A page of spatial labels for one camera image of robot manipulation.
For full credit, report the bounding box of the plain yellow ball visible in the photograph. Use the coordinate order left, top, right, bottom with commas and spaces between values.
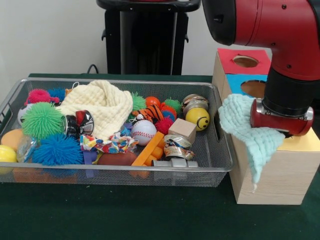
0, 144, 18, 164

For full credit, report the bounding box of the yellow smiley ball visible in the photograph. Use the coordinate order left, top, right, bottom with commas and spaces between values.
185, 107, 210, 132

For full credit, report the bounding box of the shallow metal mesh bin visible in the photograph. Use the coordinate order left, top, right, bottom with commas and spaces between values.
0, 77, 235, 188

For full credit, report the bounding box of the colourful patterned cloth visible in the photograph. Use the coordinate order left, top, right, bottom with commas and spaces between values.
79, 131, 140, 154

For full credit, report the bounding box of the crushed black red can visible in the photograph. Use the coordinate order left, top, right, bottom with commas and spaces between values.
61, 109, 96, 137

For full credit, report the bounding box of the light blue waffle cloth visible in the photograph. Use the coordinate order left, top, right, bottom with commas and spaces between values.
217, 94, 286, 193

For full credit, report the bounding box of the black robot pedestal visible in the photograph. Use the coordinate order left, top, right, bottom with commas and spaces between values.
96, 0, 202, 75

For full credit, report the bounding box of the white baseball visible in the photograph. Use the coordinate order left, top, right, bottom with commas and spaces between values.
130, 119, 158, 146

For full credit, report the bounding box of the large blue spiky ball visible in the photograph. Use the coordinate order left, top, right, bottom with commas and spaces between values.
31, 133, 85, 166

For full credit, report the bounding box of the large green spiky ball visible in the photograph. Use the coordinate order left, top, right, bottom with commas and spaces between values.
21, 101, 65, 140

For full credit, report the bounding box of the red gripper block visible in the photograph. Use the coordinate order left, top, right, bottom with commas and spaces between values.
249, 98, 315, 137

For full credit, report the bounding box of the wooden cube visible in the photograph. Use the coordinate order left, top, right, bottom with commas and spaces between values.
167, 118, 198, 143

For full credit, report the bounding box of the cream waffle cloth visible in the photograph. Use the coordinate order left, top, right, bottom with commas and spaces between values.
55, 79, 134, 141

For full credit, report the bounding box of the wooden box with three holes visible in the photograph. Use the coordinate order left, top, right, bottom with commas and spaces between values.
211, 47, 320, 206

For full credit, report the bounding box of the dark green tablecloth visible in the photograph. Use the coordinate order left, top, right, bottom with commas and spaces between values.
0, 72, 320, 240

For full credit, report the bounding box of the orange plastic comb block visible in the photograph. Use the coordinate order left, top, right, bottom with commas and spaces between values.
131, 131, 166, 167

